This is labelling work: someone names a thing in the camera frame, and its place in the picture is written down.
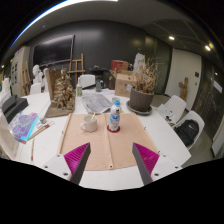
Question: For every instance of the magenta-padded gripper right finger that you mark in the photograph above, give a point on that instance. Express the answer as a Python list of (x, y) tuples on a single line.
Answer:
[(146, 158)]

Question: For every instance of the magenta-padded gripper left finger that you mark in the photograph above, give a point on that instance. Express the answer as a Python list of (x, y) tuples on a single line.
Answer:
[(76, 158)]

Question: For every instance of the white blue-capped drink bottle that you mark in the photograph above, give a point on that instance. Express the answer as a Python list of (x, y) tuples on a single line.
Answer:
[(114, 116)]

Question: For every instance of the beige canvas mat with slats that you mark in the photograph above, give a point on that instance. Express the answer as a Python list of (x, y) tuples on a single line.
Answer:
[(126, 146)]

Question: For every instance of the white ceramic mug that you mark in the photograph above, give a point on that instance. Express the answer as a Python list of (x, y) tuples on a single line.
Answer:
[(88, 125)]

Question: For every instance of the flat round red coaster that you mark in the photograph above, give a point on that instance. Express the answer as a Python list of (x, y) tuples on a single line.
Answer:
[(108, 129)]

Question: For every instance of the wooden stir stick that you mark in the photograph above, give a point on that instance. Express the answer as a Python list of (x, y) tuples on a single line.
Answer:
[(93, 117)]

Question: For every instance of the thin wooden stick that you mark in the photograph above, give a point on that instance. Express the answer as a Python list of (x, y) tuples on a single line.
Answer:
[(32, 150)]

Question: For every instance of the black backpack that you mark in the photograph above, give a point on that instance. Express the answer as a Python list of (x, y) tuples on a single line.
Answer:
[(187, 133)]

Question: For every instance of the dried plant in dark pot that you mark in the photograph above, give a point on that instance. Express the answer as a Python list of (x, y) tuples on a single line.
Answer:
[(141, 100)]

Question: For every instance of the printed newspaper sheet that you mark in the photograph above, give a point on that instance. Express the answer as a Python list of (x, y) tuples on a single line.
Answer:
[(96, 101)]

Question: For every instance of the purple and cyan art print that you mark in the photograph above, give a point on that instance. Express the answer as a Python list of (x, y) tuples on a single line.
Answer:
[(25, 126)]

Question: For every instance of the white plastic chair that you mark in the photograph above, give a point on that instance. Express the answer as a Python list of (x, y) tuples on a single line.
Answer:
[(176, 105), (86, 81), (35, 88), (198, 116)]

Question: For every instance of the brown driftwood sculpture on board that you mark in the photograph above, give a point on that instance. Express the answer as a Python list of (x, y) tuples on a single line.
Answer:
[(63, 95)]

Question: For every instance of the small clear glass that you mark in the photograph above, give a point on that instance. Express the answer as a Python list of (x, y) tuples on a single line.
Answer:
[(115, 99)]

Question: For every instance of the green-labelled clear bottle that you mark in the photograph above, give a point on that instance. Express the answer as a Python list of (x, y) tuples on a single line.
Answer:
[(79, 90)]

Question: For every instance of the plastic-wrapped white canvas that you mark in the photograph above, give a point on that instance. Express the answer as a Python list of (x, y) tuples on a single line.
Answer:
[(6, 136)]

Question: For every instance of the grey metal bottle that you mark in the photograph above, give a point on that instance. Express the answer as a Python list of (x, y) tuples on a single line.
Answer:
[(99, 85)]

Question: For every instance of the black flat box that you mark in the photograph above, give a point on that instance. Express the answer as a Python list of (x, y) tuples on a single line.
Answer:
[(8, 102), (16, 110)]

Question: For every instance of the brown cardboard box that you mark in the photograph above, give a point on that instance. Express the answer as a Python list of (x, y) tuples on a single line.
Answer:
[(122, 85)]

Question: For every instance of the wooden figure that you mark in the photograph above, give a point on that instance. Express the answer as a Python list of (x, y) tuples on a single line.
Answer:
[(183, 89)]

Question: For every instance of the white plaster bust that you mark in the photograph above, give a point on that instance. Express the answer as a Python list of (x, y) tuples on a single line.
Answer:
[(36, 73), (45, 75)]

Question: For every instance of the black side table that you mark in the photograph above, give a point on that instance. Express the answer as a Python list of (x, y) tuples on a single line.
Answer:
[(100, 71)]

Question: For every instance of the wooden easel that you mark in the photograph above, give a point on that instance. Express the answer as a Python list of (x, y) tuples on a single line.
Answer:
[(26, 78), (76, 68)]

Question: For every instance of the white draped statue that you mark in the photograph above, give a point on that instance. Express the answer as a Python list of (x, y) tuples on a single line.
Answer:
[(139, 63)]

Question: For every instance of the red box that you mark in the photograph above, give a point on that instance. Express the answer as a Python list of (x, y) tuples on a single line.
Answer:
[(118, 65)]

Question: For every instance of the white shelf cabinet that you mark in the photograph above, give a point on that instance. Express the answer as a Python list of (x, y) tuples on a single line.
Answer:
[(18, 70)]

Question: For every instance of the recessed ceiling spotlights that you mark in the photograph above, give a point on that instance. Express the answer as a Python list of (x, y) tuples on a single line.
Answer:
[(171, 38)]

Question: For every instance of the long ceiling light panel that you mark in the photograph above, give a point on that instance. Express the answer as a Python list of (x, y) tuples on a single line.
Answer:
[(50, 11)]

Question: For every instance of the dark wall screen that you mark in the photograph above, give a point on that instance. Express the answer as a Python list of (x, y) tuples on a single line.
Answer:
[(53, 50)]

